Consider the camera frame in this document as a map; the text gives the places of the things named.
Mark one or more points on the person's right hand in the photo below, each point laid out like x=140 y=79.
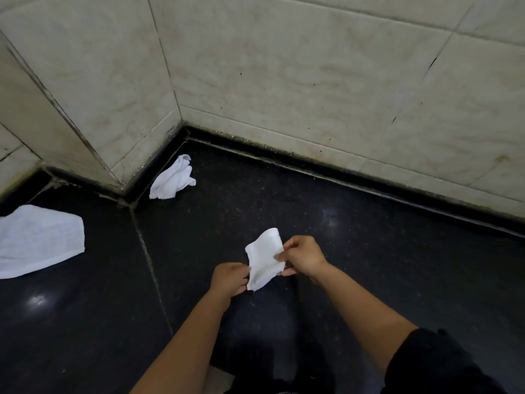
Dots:
x=305 y=258

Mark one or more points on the group of white cloths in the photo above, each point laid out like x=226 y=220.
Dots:
x=37 y=242

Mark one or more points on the white terry cloth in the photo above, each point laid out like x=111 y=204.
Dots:
x=262 y=258

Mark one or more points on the person's left hand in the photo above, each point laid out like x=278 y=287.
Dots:
x=229 y=281

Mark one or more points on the person's right forearm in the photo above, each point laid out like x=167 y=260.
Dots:
x=365 y=320

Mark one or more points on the person's left forearm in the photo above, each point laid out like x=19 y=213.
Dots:
x=184 y=348

